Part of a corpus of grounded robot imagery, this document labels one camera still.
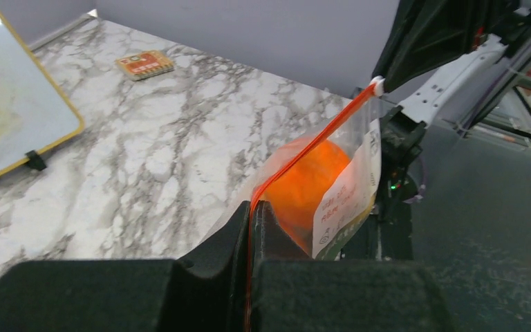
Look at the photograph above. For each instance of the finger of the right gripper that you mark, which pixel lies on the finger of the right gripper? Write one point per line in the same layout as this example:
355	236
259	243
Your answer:
427	34

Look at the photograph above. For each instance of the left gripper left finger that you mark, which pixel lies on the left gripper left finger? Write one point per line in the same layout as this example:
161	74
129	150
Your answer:
202	291

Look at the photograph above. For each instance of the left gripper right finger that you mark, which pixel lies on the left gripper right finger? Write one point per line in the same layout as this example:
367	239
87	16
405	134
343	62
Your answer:
289	291

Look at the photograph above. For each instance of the toy orange tangerine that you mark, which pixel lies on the toy orange tangerine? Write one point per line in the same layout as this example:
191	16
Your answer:
296	195

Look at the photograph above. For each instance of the clear zip top bag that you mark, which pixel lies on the clear zip top bag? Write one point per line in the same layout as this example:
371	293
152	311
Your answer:
348	202

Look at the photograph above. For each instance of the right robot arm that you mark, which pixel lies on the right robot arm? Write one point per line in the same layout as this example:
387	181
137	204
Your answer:
416	112

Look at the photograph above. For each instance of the orange snack packet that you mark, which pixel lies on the orange snack packet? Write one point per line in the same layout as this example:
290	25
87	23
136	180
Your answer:
146	64

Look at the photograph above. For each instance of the whiteboard on stand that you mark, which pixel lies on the whiteboard on stand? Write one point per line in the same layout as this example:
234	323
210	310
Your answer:
35	114

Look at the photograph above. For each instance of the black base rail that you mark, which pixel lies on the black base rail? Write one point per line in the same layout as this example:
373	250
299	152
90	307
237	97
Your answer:
386	234

